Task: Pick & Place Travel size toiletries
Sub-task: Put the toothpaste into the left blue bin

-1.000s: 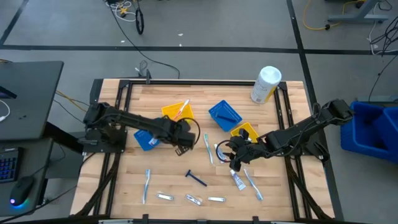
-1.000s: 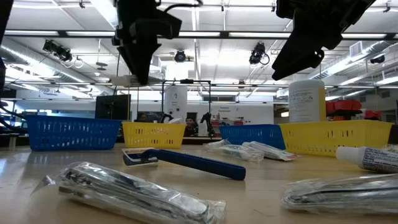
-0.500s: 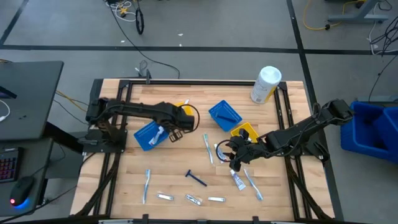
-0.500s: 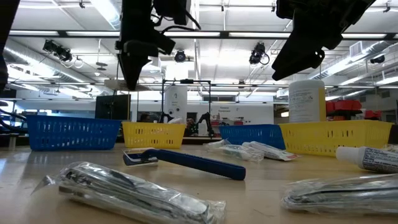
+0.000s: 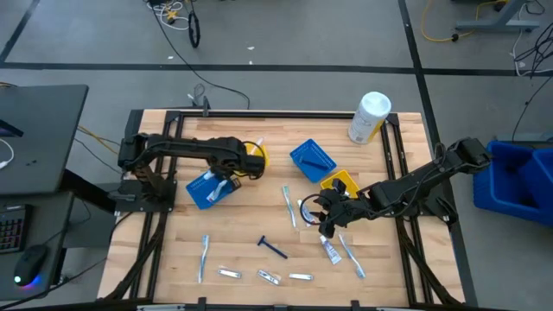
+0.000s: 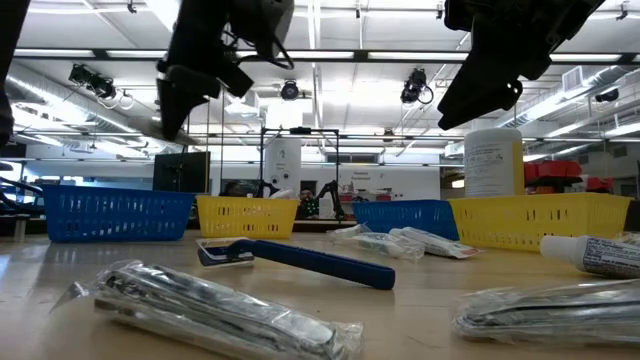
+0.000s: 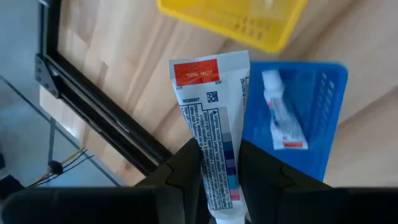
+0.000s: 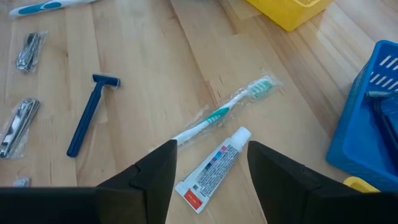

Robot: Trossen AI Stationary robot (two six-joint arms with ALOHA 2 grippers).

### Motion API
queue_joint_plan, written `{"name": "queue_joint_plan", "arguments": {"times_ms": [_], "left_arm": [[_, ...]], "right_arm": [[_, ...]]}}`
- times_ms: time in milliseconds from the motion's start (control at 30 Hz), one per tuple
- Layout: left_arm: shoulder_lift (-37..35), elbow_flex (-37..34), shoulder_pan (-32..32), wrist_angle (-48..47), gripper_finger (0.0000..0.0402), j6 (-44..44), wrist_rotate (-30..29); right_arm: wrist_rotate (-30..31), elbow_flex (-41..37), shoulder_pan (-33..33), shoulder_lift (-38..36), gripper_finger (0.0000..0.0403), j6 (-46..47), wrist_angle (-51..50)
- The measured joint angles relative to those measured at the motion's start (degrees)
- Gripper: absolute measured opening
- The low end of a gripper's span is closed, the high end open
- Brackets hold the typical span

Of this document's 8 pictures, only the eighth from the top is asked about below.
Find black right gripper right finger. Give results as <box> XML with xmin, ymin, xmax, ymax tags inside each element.
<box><xmin>247</xmin><ymin>140</ymin><xmax>382</xmax><ymax>224</ymax></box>

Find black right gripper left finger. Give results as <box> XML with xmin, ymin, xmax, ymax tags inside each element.
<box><xmin>95</xmin><ymin>139</ymin><xmax>178</xmax><ymax>224</ymax></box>

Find small white toothpaste tube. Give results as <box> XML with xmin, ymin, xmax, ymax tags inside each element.
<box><xmin>174</xmin><ymin>126</ymin><xmax>252</xmax><ymax>215</ymax></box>

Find dark blue disposable razor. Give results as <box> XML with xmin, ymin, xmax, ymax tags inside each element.
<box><xmin>66</xmin><ymin>73</ymin><xmax>121</xmax><ymax>158</ymax></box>

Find green white toothbrush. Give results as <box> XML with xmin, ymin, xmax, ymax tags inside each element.
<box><xmin>169</xmin><ymin>74</ymin><xmax>280</xmax><ymax>147</ymax></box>

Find metal nail clipper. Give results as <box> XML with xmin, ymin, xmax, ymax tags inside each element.
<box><xmin>12</xmin><ymin>176</ymin><xmax>32</xmax><ymax>188</ymax></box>
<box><xmin>15</xmin><ymin>30</ymin><xmax>49</xmax><ymax>74</ymax></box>
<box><xmin>0</xmin><ymin>98</ymin><xmax>41</xmax><ymax>160</ymax></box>

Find blue white toothbrush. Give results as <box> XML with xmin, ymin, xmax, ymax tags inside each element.
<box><xmin>8</xmin><ymin>0</ymin><xmax>100</xmax><ymax>17</ymax></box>

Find yellow plastic basket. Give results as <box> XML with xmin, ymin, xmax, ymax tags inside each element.
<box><xmin>343</xmin><ymin>175</ymin><xmax>381</xmax><ymax>194</ymax></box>
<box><xmin>245</xmin><ymin>0</ymin><xmax>333</xmax><ymax>32</ymax></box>

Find blue plastic basket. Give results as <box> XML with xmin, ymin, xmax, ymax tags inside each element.
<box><xmin>325</xmin><ymin>39</ymin><xmax>398</xmax><ymax>192</ymax></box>

